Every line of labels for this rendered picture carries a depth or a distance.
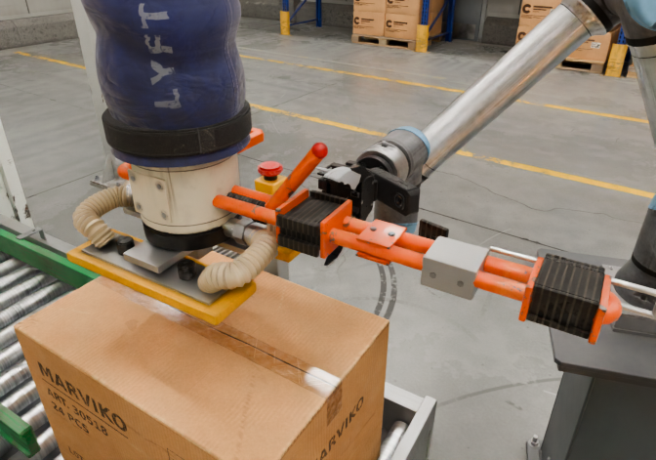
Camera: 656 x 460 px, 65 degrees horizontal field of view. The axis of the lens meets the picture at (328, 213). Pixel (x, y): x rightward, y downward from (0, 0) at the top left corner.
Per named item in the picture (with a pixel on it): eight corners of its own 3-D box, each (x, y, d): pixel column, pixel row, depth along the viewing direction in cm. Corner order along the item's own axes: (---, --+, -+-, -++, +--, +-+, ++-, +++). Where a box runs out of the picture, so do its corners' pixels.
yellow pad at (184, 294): (67, 262, 90) (60, 237, 88) (113, 236, 98) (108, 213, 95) (217, 327, 75) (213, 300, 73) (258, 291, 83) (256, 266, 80)
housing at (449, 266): (418, 286, 67) (421, 257, 65) (435, 261, 73) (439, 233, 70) (471, 303, 64) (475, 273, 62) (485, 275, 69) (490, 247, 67)
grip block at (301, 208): (272, 246, 76) (270, 211, 73) (307, 218, 83) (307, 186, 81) (321, 262, 72) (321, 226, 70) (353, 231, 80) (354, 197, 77)
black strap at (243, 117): (74, 140, 79) (68, 115, 77) (182, 103, 97) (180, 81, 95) (183, 170, 69) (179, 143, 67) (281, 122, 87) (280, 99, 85)
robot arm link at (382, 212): (415, 217, 114) (420, 165, 108) (418, 244, 104) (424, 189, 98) (373, 215, 115) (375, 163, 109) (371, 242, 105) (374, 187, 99)
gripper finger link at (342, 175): (297, 171, 74) (323, 186, 83) (332, 180, 72) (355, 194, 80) (303, 150, 75) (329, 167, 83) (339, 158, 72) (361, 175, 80)
